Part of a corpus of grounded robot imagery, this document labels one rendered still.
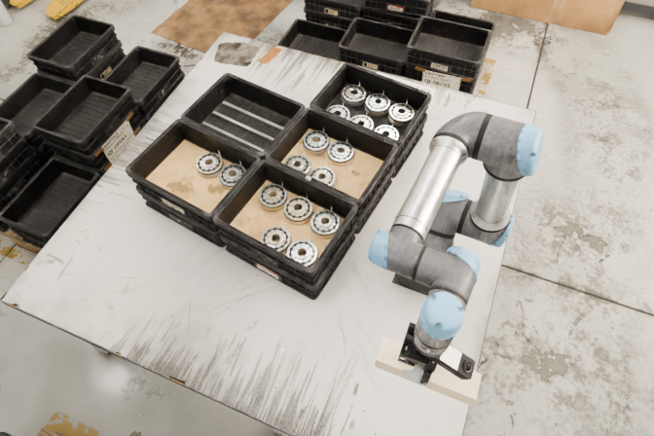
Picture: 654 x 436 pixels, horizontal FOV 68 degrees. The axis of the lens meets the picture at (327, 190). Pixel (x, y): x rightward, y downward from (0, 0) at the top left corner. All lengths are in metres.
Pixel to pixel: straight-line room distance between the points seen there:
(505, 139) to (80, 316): 1.47
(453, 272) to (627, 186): 2.35
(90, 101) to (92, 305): 1.31
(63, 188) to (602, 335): 2.76
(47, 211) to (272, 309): 1.47
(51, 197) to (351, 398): 1.89
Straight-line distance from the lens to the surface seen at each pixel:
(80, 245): 2.05
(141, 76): 3.10
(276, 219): 1.72
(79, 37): 3.35
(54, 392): 2.67
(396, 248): 1.00
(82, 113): 2.84
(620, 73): 3.94
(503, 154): 1.20
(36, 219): 2.81
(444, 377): 1.24
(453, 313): 0.92
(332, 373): 1.64
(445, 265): 0.98
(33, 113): 3.15
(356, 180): 1.81
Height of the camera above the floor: 2.28
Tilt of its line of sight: 55 degrees down
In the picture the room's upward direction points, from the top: 2 degrees counter-clockwise
